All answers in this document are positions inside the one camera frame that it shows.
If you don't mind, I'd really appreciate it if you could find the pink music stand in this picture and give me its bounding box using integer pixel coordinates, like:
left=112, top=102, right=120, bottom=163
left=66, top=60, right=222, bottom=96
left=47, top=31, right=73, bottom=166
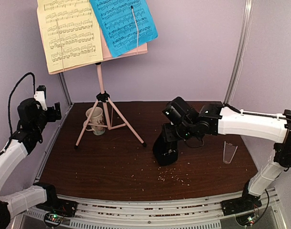
left=53, top=28, right=147, bottom=149

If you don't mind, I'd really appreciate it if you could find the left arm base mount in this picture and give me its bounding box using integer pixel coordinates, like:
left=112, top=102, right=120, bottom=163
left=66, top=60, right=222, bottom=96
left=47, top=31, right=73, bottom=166
left=36, top=196, right=77, bottom=217

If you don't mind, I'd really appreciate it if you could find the left black cable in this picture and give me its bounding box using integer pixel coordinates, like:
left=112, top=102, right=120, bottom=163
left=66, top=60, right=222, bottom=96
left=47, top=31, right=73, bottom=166
left=7, top=72, right=36, bottom=127

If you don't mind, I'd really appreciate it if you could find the black metronome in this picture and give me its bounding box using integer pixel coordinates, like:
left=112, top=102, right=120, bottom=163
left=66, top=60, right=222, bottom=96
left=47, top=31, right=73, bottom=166
left=152, top=125, right=178, bottom=166

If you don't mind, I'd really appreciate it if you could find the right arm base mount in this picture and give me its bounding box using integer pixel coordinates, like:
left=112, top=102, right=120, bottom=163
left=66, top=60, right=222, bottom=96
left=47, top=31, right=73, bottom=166
left=221, top=197, right=262, bottom=216

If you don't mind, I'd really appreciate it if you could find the yellow sheet music page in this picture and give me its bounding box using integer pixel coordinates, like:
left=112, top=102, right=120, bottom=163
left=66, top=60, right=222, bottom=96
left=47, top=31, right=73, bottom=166
left=37, top=0, right=103, bottom=74

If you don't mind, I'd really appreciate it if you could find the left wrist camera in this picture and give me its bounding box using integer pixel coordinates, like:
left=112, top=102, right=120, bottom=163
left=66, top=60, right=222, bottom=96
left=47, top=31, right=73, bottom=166
left=34, top=85, right=47, bottom=111

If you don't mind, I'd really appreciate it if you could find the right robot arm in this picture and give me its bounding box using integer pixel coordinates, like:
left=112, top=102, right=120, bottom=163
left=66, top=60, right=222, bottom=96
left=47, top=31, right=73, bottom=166
left=153, top=96, right=291, bottom=211

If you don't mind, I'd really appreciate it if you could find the clear metronome cover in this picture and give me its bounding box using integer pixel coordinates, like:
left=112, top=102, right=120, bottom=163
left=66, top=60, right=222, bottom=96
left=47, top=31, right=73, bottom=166
left=223, top=141, right=238, bottom=164

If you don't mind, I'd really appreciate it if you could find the white ceramic mug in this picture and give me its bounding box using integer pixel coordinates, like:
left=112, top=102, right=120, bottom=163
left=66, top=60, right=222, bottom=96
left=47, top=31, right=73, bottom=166
left=86, top=107, right=106, bottom=136

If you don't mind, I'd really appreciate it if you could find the aluminium front rail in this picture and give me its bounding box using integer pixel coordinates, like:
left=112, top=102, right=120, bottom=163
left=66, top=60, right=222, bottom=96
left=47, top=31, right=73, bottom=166
left=18, top=190, right=287, bottom=229

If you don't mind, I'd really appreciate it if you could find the blue sheet music page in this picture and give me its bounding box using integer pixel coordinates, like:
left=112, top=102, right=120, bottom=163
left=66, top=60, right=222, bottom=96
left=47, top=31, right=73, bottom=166
left=90, top=0, right=158, bottom=58

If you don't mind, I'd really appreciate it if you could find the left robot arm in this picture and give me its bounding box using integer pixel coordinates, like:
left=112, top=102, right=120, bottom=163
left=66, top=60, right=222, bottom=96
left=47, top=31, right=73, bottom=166
left=0, top=98, right=62, bottom=229

